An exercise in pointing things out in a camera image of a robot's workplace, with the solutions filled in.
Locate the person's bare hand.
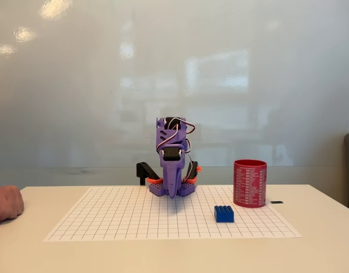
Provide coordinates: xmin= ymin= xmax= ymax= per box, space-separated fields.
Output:
xmin=0 ymin=185 xmax=24 ymax=227

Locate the black table clamp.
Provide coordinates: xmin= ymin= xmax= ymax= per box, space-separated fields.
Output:
xmin=136 ymin=162 xmax=160 ymax=186

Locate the blue toy brick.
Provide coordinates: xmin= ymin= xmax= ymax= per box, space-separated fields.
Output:
xmin=214 ymin=205 xmax=236 ymax=224

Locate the red printed cup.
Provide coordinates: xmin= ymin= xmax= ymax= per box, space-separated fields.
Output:
xmin=233 ymin=159 xmax=268 ymax=209

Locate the white grid paper sheet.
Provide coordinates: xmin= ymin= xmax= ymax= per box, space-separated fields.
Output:
xmin=42 ymin=186 xmax=302 ymax=243

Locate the red white black servo cable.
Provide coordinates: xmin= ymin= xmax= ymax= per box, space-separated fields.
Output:
xmin=156 ymin=117 xmax=197 ymax=183

